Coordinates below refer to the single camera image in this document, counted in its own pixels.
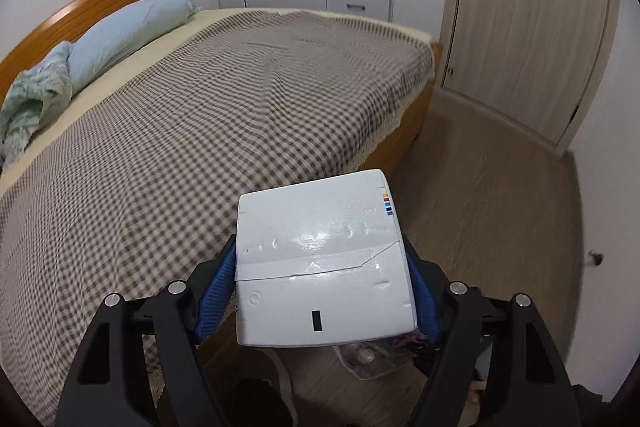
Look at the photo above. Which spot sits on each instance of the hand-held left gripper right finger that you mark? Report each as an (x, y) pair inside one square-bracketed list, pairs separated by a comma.
[(425, 307)]

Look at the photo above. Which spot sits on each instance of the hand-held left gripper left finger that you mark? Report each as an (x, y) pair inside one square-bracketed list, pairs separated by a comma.
[(217, 292)]

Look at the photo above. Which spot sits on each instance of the grey lined waste bin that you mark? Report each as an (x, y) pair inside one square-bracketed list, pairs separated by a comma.
[(370, 359)]

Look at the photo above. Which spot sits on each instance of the green printed white carton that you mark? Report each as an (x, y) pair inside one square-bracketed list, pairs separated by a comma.
[(320, 257)]

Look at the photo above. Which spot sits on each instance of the black door stopper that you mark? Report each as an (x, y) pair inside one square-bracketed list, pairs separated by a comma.
[(595, 258)]

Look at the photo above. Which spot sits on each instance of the brown checkered bed blanket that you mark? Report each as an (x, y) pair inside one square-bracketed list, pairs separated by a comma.
[(200, 107)]

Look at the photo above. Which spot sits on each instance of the green patterned quilt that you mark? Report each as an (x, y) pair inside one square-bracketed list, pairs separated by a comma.
[(30, 107)]

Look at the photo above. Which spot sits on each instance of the light blue pillow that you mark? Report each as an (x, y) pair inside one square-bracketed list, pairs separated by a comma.
[(125, 37)]

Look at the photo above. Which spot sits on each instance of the light wooden door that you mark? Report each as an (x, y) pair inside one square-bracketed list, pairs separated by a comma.
[(525, 32)]

